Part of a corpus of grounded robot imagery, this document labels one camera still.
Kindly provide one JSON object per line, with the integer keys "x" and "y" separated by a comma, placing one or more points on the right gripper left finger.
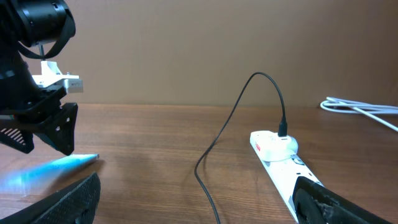
{"x": 75, "y": 204}

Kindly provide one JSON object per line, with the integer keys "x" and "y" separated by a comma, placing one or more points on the white USB charger plug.
{"x": 274, "y": 149}

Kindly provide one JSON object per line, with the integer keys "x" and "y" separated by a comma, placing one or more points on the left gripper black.
{"x": 24, "y": 101}

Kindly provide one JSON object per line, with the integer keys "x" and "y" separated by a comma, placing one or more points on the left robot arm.
{"x": 38, "y": 30}

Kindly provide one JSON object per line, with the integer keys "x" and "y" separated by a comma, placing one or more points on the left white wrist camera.
{"x": 51, "y": 75}

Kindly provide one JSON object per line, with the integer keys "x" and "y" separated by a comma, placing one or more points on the white power strip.
{"x": 283, "y": 174}

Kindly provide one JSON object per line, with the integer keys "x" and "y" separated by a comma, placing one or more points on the turquoise screen smartphone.
{"x": 25, "y": 181}

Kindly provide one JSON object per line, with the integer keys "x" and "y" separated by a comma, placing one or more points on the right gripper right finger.
{"x": 315, "y": 204}

